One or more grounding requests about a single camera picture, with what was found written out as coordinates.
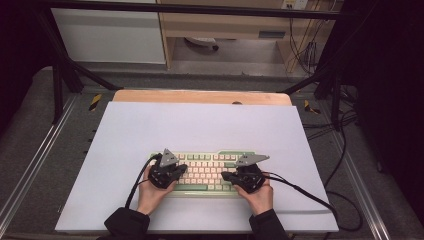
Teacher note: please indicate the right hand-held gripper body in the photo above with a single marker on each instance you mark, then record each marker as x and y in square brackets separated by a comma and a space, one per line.
[250, 178]

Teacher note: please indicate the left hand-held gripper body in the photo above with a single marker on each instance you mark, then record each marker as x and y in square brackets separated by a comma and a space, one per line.
[163, 173]

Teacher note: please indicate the green and cream keyboard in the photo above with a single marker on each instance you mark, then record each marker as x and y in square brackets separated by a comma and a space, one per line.
[203, 165]

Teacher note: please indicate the person's right hand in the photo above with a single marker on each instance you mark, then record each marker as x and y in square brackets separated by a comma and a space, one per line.
[261, 200]

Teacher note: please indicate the person's left hand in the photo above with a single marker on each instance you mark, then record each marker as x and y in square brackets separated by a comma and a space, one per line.
[151, 198]

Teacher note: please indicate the white table mat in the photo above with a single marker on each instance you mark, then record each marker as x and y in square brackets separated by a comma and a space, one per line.
[200, 130]

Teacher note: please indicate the yellow black hazard tape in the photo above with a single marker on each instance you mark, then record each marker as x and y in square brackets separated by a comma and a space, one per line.
[95, 102]
[310, 107]

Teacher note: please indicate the black metal stand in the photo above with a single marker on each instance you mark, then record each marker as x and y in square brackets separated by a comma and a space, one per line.
[336, 100]
[57, 86]

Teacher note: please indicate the office chair base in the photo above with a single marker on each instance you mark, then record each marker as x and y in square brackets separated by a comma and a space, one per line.
[201, 41]

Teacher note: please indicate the light wooden desk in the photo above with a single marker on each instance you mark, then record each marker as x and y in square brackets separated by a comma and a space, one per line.
[226, 28]

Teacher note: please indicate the white cabinet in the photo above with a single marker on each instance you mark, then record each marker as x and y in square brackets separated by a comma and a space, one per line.
[106, 36]

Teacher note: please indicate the black metal crossbar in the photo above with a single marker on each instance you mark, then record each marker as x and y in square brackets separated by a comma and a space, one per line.
[200, 9]

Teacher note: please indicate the black curtain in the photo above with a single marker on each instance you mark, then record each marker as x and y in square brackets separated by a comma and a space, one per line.
[393, 83]
[16, 50]

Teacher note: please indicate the aluminium floor rail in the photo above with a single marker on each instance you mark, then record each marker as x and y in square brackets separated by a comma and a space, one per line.
[361, 186]
[36, 156]

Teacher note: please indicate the white wall socket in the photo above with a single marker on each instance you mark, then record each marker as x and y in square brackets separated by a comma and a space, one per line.
[295, 4]

